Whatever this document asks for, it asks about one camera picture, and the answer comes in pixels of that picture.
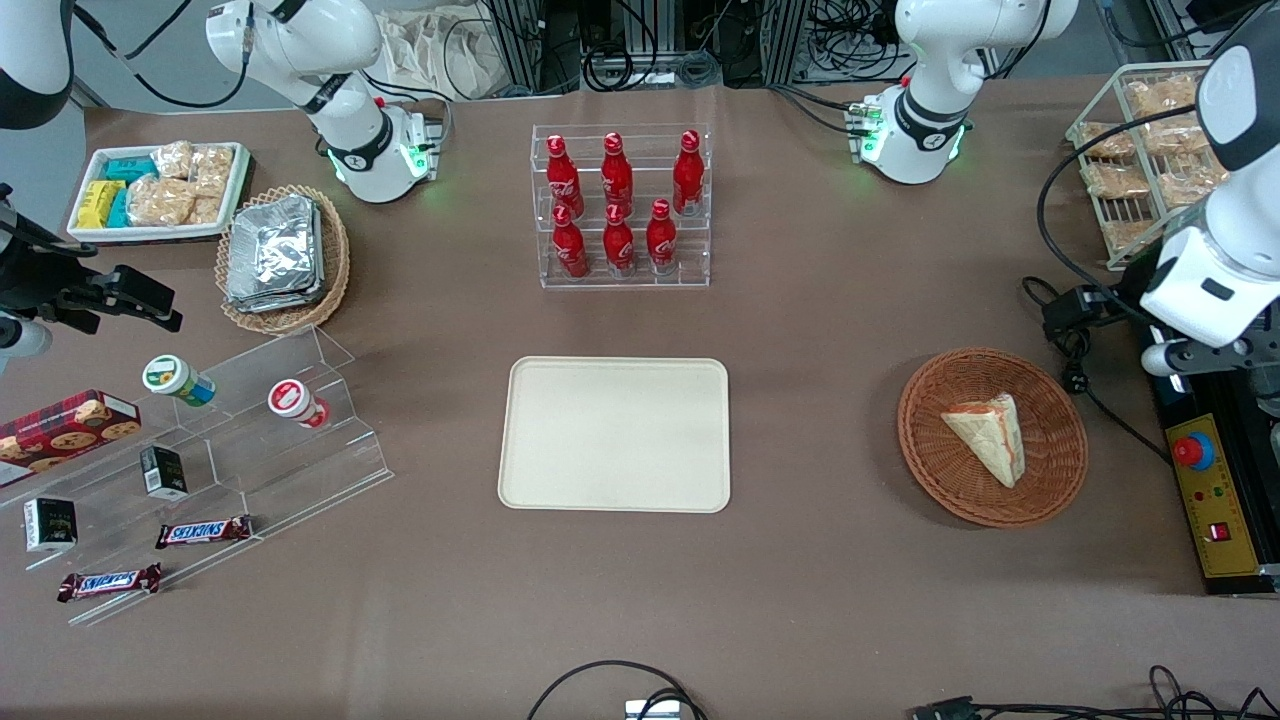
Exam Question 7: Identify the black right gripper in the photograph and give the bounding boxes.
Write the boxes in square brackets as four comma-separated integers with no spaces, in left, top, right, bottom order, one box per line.
[0,184,185,336]

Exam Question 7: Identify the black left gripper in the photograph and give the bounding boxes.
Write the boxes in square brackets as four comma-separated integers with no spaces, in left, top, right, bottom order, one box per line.
[1042,262,1163,338]

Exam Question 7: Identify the triangular sandwich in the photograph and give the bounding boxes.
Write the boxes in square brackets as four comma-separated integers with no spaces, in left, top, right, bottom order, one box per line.
[940,392,1027,490]

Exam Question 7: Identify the white rectangular snack tray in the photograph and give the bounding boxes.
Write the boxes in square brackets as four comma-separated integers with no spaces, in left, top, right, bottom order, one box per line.
[66,141,252,245]

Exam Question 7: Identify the light oval wicker basket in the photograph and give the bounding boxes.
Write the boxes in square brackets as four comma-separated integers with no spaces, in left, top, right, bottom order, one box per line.
[215,184,352,337]

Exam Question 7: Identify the brown round wicker basket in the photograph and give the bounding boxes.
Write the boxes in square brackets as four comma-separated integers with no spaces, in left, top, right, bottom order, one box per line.
[896,346,1090,529]

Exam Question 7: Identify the beige plastic tray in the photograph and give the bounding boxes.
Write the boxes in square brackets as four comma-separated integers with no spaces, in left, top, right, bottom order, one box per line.
[498,356,732,515]

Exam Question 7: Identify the green lid yogurt cup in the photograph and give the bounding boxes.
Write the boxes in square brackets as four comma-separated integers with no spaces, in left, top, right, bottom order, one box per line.
[142,354,217,408]

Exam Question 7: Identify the bagged pastry snack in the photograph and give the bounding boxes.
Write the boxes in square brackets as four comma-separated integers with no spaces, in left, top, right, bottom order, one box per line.
[1079,121,1137,160]
[1084,162,1152,200]
[1102,219,1166,254]
[1142,117,1213,157]
[1157,164,1229,207]
[1127,76,1202,120]

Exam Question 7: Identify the yellow snack packet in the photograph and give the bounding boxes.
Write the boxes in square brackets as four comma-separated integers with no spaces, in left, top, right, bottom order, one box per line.
[76,179,127,230]

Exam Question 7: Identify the silver foil pack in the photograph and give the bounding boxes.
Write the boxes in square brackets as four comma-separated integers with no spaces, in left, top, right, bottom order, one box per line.
[225,194,318,302]
[236,198,328,315]

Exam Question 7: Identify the red cookie box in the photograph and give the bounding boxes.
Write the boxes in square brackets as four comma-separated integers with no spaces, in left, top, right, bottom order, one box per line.
[0,389,142,489]

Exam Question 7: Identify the small black carton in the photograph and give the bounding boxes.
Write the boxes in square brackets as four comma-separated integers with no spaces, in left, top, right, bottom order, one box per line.
[23,496,79,554]
[139,444,190,502]

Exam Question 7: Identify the red lid yogurt cup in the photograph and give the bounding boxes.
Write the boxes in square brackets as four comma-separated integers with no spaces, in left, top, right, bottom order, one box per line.
[267,378,332,430]

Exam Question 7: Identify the clear acrylic stepped shelf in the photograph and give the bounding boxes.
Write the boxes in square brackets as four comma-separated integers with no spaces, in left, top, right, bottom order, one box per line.
[0,324,395,628]

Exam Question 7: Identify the snickers chocolate bar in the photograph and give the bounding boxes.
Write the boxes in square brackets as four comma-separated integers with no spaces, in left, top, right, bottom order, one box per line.
[155,514,255,550]
[57,563,163,603]

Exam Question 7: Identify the black yellow control box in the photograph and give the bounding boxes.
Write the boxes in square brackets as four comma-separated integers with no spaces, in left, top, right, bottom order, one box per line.
[1130,280,1280,598]

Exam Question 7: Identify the beige cloth bag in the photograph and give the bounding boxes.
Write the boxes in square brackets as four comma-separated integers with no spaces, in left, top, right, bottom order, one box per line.
[378,6,523,102]

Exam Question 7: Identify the red cola bottle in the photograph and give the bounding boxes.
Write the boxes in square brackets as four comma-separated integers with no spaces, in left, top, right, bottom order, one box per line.
[602,202,637,275]
[645,198,679,272]
[551,204,591,280]
[671,129,706,217]
[545,134,586,220]
[600,131,636,212]

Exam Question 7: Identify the clear acrylic bottle rack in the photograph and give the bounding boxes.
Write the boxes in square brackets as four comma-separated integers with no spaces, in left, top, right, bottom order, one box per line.
[530,123,713,292]

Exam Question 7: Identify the black power cable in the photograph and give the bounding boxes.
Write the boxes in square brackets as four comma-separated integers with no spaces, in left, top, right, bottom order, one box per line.
[1021,276,1173,464]

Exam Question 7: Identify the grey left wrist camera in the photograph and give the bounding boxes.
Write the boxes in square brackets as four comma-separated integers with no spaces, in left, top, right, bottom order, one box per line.
[1141,342,1203,379]

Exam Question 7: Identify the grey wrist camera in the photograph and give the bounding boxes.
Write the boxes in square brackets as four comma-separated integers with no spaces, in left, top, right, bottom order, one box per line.
[1141,342,1203,379]
[0,312,53,379]

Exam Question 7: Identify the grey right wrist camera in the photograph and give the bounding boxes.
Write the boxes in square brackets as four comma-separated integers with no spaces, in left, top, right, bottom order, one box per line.
[0,312,53,379]

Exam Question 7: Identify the white wire rack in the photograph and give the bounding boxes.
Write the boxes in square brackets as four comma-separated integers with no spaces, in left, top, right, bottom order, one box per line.
[1065,60,1280,272]

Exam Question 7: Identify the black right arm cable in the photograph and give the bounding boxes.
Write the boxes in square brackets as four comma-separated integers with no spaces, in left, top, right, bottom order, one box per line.
[72,0,253,111]

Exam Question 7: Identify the black tangled cables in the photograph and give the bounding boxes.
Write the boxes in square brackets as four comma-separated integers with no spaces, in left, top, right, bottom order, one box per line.
[911,664,1280,720]

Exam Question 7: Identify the black looped cable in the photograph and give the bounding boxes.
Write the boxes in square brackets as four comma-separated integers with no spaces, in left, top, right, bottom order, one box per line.
[526,659,709,720]

